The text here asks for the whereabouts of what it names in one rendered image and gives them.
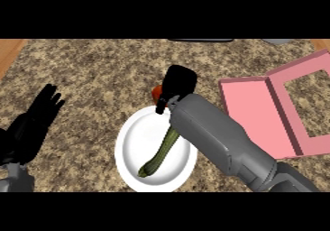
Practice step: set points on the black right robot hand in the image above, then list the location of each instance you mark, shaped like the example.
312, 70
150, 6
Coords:
178, 79

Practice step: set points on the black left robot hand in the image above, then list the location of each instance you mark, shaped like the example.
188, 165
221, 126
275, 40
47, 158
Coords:
29, 126

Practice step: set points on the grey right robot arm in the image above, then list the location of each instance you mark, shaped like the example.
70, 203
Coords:
230, 144

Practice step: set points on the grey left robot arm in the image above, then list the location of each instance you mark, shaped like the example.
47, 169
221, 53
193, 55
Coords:
14, 179

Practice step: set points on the red tomato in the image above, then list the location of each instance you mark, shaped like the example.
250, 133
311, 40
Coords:
156, 93

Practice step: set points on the pink cardboard box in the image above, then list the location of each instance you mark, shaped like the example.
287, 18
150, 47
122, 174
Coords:
278, 103

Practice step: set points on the white round plate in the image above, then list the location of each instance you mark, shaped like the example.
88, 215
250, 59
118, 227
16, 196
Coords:
154, 150

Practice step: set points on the dark flat appliance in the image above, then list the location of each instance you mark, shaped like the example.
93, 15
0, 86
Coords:
200, 40

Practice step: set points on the green zucchini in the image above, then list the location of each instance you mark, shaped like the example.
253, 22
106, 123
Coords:
159, 153

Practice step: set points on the grey rounded object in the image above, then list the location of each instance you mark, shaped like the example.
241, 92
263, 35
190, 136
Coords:
277, 41

